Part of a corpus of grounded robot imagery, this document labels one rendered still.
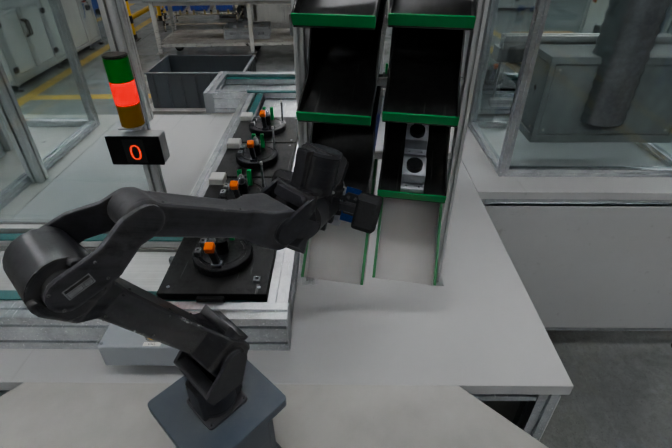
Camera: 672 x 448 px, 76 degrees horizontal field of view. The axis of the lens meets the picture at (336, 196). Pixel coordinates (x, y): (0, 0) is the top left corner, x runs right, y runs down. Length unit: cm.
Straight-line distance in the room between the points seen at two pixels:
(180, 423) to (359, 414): 35
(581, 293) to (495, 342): 101
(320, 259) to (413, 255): 20
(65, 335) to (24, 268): 70
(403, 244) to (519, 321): 34
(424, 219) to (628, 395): 151
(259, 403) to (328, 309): 42
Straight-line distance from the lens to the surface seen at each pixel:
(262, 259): 105
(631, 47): 164
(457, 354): 103
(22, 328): 115
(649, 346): 254
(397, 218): 98
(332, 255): 96
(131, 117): 106
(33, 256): 44
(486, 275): 122
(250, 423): 69
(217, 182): 135
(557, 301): 203
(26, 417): 109
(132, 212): 43
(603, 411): 219
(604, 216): 181
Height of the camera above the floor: 165
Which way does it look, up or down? 33 degrees down
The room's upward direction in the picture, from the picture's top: straight up
